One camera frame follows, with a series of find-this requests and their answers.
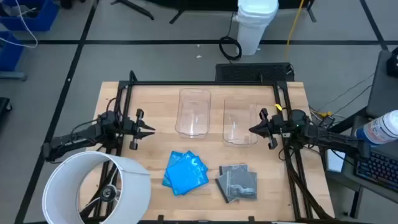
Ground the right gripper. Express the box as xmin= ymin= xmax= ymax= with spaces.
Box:
xmin=249 ymin=108 xmax=289 ymax=151

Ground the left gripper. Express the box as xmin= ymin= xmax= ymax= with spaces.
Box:
xmin=120 ymin=108 xmax=155 ymax=151

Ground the clear plastic bin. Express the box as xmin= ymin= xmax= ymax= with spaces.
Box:
xmin=222 ymin=98 xmax=259 ymax=146
xmin=174 ymin=88 xmax=212 ymax=139

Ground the blue jewel case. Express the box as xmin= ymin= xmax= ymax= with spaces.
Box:
xmin=162 ymin=151 xmax=187 ymax=188
xmin=164 ymin=154 xmax=210 ymax=197
xmin=183 ymin=150 xmax=209 ymax=172

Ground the black perforated computer case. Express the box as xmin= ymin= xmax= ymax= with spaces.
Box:
xmin=215 ymin=62 xmax=295 ymax=83

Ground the white paper sheet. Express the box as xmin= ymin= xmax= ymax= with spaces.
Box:
xmin=326 ymin=149 xmax=346 ymax=174

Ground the grey computer desk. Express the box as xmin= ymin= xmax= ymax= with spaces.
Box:
xmin=323 ymin=114 xmax=398 ymax=218

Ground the white trash can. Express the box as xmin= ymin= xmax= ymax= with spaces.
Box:
xmin=232 ymin=0 xmax=280 ymax=56

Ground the white blue wipes canister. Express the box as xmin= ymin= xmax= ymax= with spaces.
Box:
xmin=354 ymin=109 xmax=398 ymax=146

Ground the black backlit keyboard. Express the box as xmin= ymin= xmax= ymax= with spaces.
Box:
xmin=354 ymin=147 xmax=398 ymax=192

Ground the grey side table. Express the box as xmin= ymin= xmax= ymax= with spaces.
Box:
xmin=366 ymin=49 xmax=398 ymax=118

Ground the black box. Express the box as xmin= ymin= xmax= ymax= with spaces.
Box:
xmin=0 ymin=96 xmax=13 ymax=124

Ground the grey metal foot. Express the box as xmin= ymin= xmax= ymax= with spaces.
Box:
xmin=0 ymin=71 xmax=28 ymax=82

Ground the black device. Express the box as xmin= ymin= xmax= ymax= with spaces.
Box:
xmin=386 ymin=46 xmax=398 ymax=78

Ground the blue storage bin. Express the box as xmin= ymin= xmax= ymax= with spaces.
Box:
xmin=0 ymin=0 xmax=60 ymax=32
xmin=0 ymin=30 xmax=25 ymax=72

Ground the black aluminium table frame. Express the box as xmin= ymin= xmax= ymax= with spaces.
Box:
xmin=79 ymin=70 xmax=335 ymax=224

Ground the black coiled cable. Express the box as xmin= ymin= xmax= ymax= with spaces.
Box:
xmin=218 ymin=12 xmax=243 ymax=62

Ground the yellow cable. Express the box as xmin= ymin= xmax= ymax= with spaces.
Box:
xmin=284 ymin=0 xmax=305 ymax=62

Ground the white cable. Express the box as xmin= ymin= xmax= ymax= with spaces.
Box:
xmin=0 ymin=0 xmax=39 ymax=49

